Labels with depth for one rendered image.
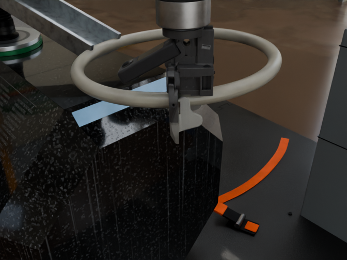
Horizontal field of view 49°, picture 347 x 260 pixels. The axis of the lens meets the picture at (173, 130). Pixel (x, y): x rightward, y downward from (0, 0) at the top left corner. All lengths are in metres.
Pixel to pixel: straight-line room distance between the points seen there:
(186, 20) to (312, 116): 2.07
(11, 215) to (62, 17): 0.58
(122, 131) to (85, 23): 0.37
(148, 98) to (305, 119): 1.95
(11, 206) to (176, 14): 0.58
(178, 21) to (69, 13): 0.61
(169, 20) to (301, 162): 1.61
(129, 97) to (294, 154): 1.57
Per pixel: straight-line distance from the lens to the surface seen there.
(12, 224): 0.96
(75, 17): 1.17
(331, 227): 1.75
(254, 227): 1.69
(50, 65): 1.16
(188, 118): 0.68
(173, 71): 0.65
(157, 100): 0.69
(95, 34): 1.13
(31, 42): 1.30
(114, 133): 0.92
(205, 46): 0.65
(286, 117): 2.56
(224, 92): 0.71
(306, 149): 2.24
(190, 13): 0.61
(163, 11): 0.62
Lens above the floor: 1.22
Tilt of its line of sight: 32 degrees down
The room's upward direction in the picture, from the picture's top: straight up
